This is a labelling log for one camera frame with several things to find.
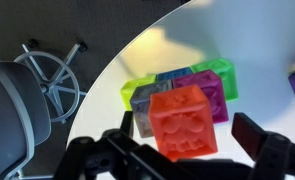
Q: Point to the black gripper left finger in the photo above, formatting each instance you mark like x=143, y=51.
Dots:
x=127, y=123

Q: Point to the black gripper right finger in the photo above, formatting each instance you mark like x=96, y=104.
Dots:
x=248, y=134

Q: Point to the orange embossed block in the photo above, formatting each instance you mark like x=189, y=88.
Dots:
x=182, y=123

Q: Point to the grey embossed block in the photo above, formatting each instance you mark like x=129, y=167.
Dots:
x=140, y=102

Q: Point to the yellow-green translucent block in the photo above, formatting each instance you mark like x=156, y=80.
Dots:
x=129, y=87

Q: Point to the magenta embossed block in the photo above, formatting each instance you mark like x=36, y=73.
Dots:
x=211, y=85

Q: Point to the blue embossed block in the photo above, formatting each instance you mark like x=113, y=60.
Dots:
x=173, y=74

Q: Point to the green translucent block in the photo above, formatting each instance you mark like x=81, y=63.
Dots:
x=225, y=70

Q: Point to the round white table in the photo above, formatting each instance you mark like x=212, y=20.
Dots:
x=258, y=36

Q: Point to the grey office chair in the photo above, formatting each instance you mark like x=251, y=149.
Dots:
x=37, y=89

